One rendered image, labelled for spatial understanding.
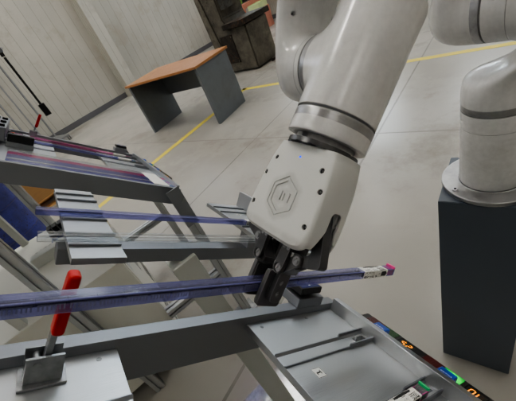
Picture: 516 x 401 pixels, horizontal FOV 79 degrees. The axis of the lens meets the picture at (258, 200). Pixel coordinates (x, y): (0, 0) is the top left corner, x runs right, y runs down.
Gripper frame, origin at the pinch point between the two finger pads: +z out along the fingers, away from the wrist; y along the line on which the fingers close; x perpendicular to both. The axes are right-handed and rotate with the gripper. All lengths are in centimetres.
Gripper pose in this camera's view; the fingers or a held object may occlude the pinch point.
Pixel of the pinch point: (266, 282)
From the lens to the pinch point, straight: 35.0
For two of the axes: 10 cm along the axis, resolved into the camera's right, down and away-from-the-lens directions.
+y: 5.6, 3.0, -7.7
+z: -3.8, 9.2, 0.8
